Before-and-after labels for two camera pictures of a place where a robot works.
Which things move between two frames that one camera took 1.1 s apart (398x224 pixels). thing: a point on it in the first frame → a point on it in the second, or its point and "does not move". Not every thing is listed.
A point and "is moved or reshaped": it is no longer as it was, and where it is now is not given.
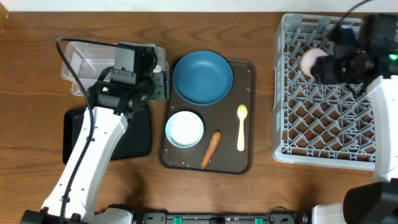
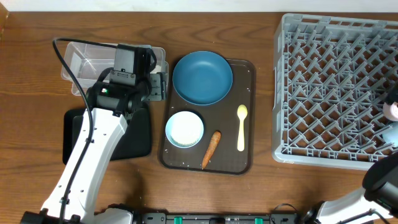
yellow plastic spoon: x=242 y=111 does not move
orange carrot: x=214 y=141 does not move
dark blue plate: x=203 y=78 does not move
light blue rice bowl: x=184 y=129 does not move
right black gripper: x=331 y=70 → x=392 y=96
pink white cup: x=308 y=58 is moved or reshaped
